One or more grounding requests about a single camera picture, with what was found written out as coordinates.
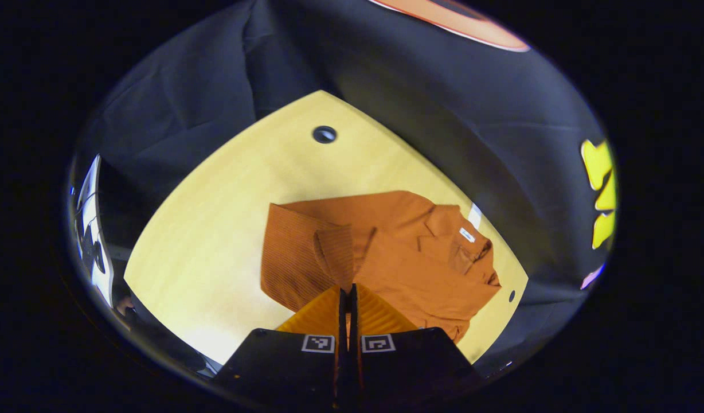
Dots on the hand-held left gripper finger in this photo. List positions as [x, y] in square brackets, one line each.
[341, 367]
[355, 367]

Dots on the orange button-up jacket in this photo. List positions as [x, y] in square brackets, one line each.
[409, 269]

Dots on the white tape strip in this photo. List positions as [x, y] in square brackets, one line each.
[474, 215]

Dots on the black backdrop cloth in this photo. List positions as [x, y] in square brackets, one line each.
[444, 115]

